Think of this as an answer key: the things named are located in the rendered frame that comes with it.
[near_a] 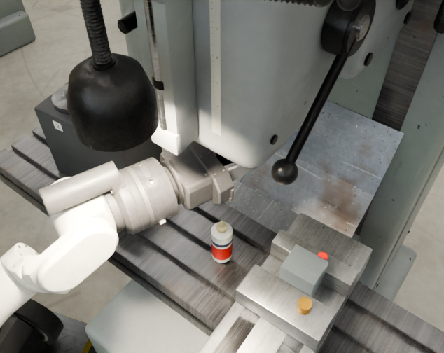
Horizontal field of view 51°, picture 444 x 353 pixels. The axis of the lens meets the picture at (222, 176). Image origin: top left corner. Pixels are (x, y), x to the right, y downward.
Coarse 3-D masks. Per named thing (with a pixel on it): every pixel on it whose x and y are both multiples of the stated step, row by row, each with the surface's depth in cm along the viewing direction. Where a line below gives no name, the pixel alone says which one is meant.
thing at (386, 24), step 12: (384, 0) 54; (396, 0) 58; (408, 0) 61; (384, 12) 56; (396, 12) 61; (408, 12) 66; (372, 24) 55; (384, 24) 59; (396, 24) 64; (372, 36) 57; (384, 36) 62; (360, 48) 57; (372, 48) 59; (348, 60) 58; (360, 60) 58; (348, 72) 59
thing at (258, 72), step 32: (128, 0) 47; (192, 0) 42; (224, 0) 39; (256, 0) 38; (224, 32) 42; (256, 32) 40; (288, 32) 42; (320, 32) 48; (224, 64) 44; (256, 64) 42; (288, 64) 45; (320, 64) 52; (224, 96) 47; (256, 96) 45; (288, 96) 49; (224, 128) 50; (256, 128) 48; (288, 128) 53; (256, 160) 52
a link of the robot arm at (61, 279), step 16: (80, 224) 55; (96, 224) 56; (64, 240) 55; (80, 240) 55; (96, 240) 56; (112, 240) 57; (16, 256) 57; (32, 256) 56; (48, 256) 55; (64, 256) 55; (80, 256) 56; (96, 256) 57; (16, 272) 55; (32, 272) 54; (48, 272) 55; (64, 272) 56; (80, 272) 57; (32, 288) 57; (48, 288) 56; (64, 288) 57
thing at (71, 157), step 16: (64, 96) 93; (48, 112) 92; (64, 112) 91; (48, 128) 95; (64, 128) 92; (48, 144) 100; (64, 144) 96; (80, 144) 93; (144, 144) 93; (64, 160) 101; (80, 160) 97; (96, 160) 94; (112, 160) 90; (128, 160) 90
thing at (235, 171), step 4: (232, 164) 65; (236, 164) 66; (228, 168) 65; (232, 168) 65; (236, 168) 65; (240, 168) 66; (244, 168) 67; (248, 168) 67; (252, 168) 68; (232, 172) 66; (236, 172) 66; (240, 172) 67; (244, 172) 67; (248, 172) 68; (232, 176) 65; (236, 176) 67; (240, 176) 67; (232, 180) 67
